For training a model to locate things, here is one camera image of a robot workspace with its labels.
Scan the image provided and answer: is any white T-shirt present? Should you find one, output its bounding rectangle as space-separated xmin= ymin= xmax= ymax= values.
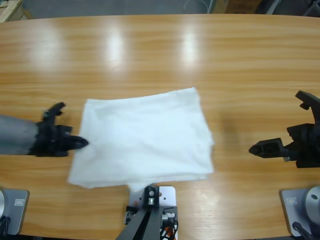
xmin=67 ymin=86 xmax=216 ymax=194

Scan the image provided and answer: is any white mounting block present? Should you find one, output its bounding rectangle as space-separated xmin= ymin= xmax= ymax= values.
xmin=125 ymin=185 xmax=180 ymax=240

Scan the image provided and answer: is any silver connector block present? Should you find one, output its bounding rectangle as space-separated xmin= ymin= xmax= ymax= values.
xmin=161 ymin=209 xmax=176 ymax=224

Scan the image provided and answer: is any thin white wire loop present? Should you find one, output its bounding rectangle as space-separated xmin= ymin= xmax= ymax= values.
xmin=184 ymin=0 xmax=210 ymax=13

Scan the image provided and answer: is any black base cable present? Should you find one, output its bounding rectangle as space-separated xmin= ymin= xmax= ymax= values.
xmin=292 ymin=221 xmax=314 ymax=238
xmin=0 ymin=216 xmax=11 ymax=236

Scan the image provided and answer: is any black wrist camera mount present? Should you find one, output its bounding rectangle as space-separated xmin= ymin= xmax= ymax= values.
xmin=42 ymin=101 xmax=66 ymax=125
xmin=294 ymin=90 xmax=320 ymax=126

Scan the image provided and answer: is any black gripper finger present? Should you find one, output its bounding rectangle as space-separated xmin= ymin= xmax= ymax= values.
xmin=249 ymin=137 xmax=285 ymax=150
xmin=67 ymin=135 xmax=90 ymax=145
xmin=248 ymin=147 xmax=286 ymax=159
xmin=67 ymin=142 xmax=88 ymax=151

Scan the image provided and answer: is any dark background equipment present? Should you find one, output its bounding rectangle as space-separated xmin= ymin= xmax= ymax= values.
xmin=259 ymin=0 xmax=320 ymax=18

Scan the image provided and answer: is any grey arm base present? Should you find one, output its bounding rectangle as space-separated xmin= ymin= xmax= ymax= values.
xmin=0 ymin=188 xmax=30 ymax=236
xmin=279 ymin=185 xmax=320 ymax=238

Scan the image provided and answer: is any wooden crate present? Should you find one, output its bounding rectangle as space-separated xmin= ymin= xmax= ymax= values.
xmin=0 ymin=0 xmax=33 ymax=23

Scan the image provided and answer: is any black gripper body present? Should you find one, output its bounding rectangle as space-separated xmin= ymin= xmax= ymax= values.
xmin=283 ymin=123 xmax=320 ymax=169
xmin=29 ymin=122 xmax=73 ymax=158

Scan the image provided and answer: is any orange cable bundle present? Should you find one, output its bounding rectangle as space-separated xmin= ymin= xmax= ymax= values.
xmin=159 ymin=219 xmax=180 ymax=240

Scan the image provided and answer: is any dark camera post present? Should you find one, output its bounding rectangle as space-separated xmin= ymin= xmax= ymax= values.
xmin=116 ymin=185 xmax=161 ymax=240

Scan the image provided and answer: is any brown cardboard box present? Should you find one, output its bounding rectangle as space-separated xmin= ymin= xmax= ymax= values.
xmin=214 ymin=0 xmax=261 ymax=14

